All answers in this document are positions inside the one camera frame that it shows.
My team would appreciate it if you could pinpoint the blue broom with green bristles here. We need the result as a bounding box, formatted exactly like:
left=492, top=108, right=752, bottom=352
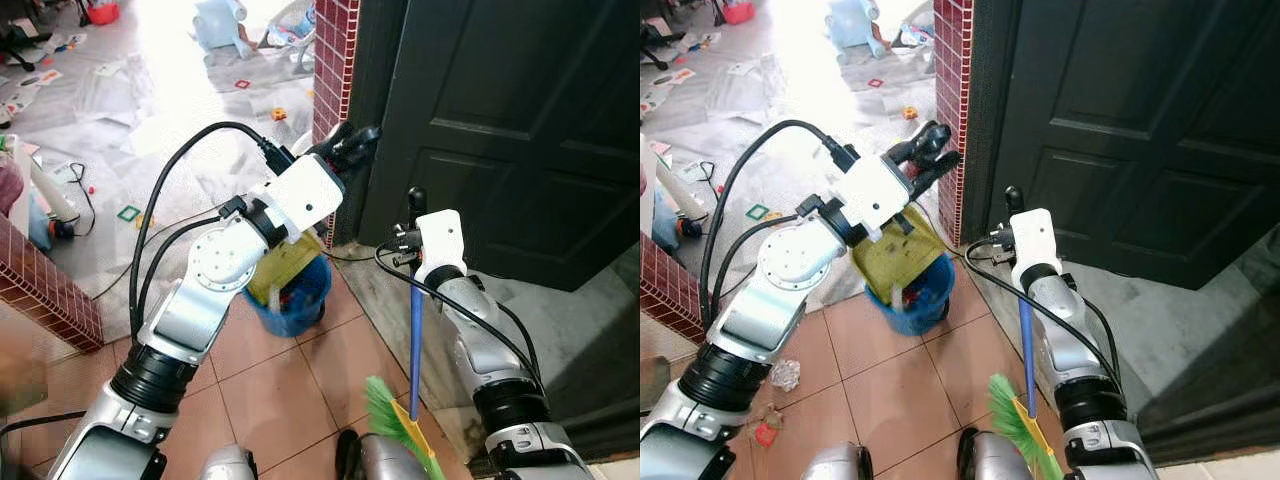
left=988, top=185, right=1063, bottom=480
left=362, top=186, right=448, bottom=480

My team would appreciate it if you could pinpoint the blue plastic bucket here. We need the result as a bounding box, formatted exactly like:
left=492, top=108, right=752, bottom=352
left=243, top=255, right=333, bottom=338
left=865, top=255, right=956, bottom=336

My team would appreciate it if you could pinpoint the light blue plastic toy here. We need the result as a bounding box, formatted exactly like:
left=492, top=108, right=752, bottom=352
left=193, top=0, right=254, bottom=61
left=826, top=0, right=886, bottom=59

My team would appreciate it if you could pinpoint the dark panelled door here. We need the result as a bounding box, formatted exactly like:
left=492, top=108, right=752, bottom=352
left=985, top=0, right=1280, bottom=291
left=358, top=0, right=641, bottom=293

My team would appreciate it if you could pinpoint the white cylindrical appliance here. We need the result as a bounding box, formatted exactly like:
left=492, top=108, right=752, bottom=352
left=28, top=163, right=81, bottom=227
left=655, top=163, right=707, bottom=223

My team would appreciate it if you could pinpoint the silver left robot leg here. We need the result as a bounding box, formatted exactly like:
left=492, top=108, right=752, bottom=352
left=200, top=443, right=258, bottom=480
left=800, top=445, right=873, bottom=480

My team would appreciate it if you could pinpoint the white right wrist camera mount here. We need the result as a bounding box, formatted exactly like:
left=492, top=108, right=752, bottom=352
left=1008, top=208, right=1063, bottom=291
left=413, top=209, right=468, bottom=284

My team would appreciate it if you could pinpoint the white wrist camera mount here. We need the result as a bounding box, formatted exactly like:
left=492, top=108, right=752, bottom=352
left=413, top=209, right=468, bottom=284
left=838, top=153, right=913, bottom=241
left=1008, top=208, right=1063, bottom=291
left=263, top=155, right=346, bottom=244

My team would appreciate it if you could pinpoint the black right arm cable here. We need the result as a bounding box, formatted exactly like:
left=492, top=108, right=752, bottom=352
left=374, top=238, right=547, bottom=393
left=964, top=236, right=1123, bottom=391

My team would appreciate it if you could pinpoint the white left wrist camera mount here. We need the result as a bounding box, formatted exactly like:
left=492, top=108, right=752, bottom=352
left=838, top=153, right=913, bottom=241
left=263, top=155, right=346, bottom=244

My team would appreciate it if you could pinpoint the thick arched black arm cable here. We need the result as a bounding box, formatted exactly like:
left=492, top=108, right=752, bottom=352
left=698, top=118, right=861, bottom=336
left=127, top=120, right=298, bottom=341

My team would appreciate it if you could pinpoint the short black left arm cable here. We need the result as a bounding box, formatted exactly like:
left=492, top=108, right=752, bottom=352
left=710, top=195, right=826, bottom=331
left=138, top=197, right=249, bottom=331

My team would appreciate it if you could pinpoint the long thin black floor cable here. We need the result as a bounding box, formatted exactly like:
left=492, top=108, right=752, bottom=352
left=92, top=215, right=216, bottom=301

